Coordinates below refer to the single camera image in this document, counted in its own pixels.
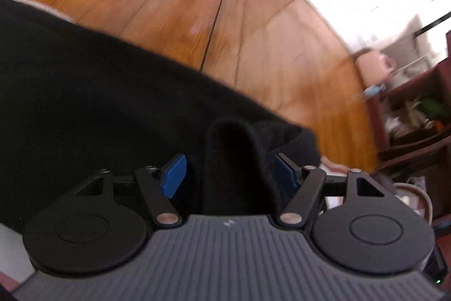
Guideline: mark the dark wooden chair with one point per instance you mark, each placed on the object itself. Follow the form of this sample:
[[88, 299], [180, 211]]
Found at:
[[412, 154]]

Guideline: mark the dark wooden shelf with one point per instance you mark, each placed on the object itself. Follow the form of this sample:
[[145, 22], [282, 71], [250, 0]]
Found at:
[[377, 117]]

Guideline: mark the green cloth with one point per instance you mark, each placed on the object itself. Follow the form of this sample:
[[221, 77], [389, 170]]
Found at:
[[433, 109]]

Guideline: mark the white curved frame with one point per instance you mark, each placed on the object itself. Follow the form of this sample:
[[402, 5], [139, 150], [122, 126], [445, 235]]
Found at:
[[424, 197]]

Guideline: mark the black garment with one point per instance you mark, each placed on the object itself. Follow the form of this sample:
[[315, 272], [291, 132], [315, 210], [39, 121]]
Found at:
[[88, 93]]

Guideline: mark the blue bottle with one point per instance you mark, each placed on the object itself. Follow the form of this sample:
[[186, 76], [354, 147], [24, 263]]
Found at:
[[373, 90]]

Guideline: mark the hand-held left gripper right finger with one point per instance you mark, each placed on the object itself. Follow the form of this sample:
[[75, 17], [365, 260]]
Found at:
[[286, 174]]

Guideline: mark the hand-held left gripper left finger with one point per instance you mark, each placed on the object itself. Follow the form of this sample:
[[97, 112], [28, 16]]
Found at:
[[174, 176]]

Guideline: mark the pink case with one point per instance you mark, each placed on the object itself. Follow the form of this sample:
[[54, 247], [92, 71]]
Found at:
[[371, 66]]

